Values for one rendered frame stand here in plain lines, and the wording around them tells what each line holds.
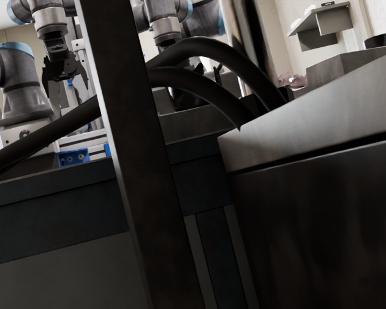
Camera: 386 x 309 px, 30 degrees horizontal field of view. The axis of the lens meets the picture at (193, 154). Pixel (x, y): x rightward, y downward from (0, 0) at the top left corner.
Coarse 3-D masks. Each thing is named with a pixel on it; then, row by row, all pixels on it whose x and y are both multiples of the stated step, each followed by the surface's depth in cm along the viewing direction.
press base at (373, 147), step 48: (384, 144) 61; (240, 192) 109; (288, 192) 88; (336, 192) 73; (384, 192) 63; (288, 240) 92; (336, 240) 76; (384, 240) 65; (288, 288) 97; (336, 288) 80; (384, 288) 68
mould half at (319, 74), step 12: (372, 48) 154; (384, 48) 156; (324, 60) 154; (336, 60) 151; (348, 60) 151; (360, 60) 152; (372, 60) 154; (312, 72) 158; (324, 72) 155; (336, 72) 152; (348, 72) 150; (312, 84) 159; (324, 84) 156
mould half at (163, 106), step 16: (224, 80) 151; (160, 96) 148; (240, 96) 151; (160, 112) 148; (176, 112) 136; (192, 112) 137; (208, 112) 137; (176, 128) 136; (192, 128) 136; (208, 128) 137; (224, 128) 138
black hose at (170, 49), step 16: (176, 48) 110; (192, 48) 108; (208, 48) 106; (224, 48) 105; (160, 64) 114; (176, 64) 114; (224, 64) 105; (240, 64) 103; (256, 80) 103; (272, 96) 102
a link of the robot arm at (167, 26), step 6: (162, 18) 185; (168, 18) 185; (174, 18) 186; (150, 24) 188; (156, 24) 186; (162, 24) 185; (168, 24) 185; (174, 24) 186; (150, 30) 187; (156, 30) 186; (162, 30) 185; (168, 30) 185; (174, 30) 186; (180, 30) 188; (156, 36) 186
